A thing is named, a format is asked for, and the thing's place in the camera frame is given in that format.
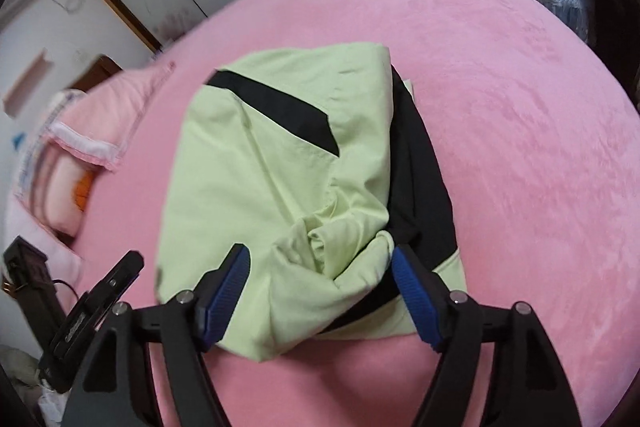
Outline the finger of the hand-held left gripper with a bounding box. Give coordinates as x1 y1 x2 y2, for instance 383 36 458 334
39 250 146 394

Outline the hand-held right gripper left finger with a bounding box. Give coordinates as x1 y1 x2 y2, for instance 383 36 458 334
60 243 251 427

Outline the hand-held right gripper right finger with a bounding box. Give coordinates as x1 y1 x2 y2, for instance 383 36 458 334
391 244 583 427

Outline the light green and black jacket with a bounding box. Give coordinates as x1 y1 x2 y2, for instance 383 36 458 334
156 41 468 363

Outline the pink plush cushion, orange patch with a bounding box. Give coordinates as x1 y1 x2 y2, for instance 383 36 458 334
27 152 98 240

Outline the pink frilled pillow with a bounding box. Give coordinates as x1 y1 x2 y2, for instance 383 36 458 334
47 59 177 172

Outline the pink bed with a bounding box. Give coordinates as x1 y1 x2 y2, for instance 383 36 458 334
50 0 640 427

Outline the brown wooden headboard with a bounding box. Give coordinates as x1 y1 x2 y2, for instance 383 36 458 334
70 54 123 92

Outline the white wall shelf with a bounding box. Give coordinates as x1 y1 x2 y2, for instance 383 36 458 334
2 49 56 115

